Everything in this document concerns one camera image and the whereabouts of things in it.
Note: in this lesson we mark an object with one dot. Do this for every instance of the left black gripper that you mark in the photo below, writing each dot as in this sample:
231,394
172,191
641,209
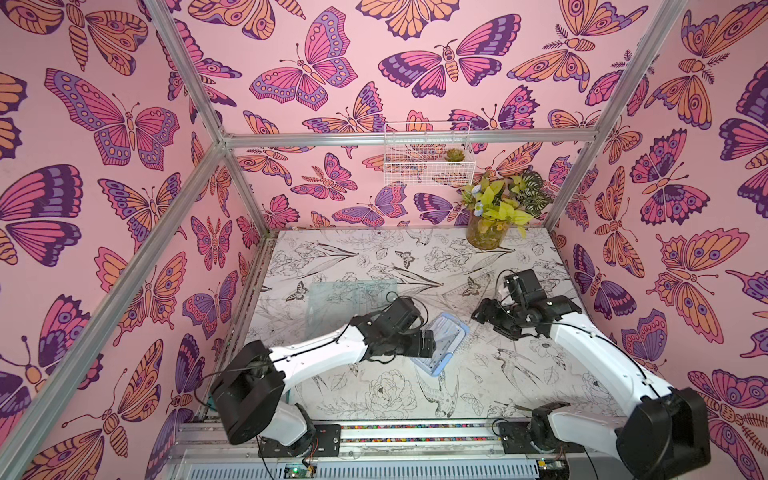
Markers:
416,349

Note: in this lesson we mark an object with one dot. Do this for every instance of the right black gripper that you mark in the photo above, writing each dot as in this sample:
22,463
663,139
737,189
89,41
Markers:
496,311

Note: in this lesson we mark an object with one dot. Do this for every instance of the blue plastic geometry case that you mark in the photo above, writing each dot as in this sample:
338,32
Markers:
449,333

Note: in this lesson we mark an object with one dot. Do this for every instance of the green transparent ruler set pouch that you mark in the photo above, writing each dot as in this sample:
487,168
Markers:
332,304

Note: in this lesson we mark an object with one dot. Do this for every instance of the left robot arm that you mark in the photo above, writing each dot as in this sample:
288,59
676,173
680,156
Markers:
248,394

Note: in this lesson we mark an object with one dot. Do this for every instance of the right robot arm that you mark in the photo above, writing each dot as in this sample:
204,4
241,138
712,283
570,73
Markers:
662,432

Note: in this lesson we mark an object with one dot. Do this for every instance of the potted green leafy plant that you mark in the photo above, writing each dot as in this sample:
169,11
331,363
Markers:
496,205

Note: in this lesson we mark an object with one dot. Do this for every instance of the small succulent in basket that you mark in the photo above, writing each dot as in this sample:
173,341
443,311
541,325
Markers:
454,155

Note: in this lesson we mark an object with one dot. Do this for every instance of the white wire wall basket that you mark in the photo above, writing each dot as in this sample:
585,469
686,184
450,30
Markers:
416,158

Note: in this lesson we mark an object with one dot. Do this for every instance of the aluminium frame struts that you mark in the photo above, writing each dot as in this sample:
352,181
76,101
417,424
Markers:
126,231

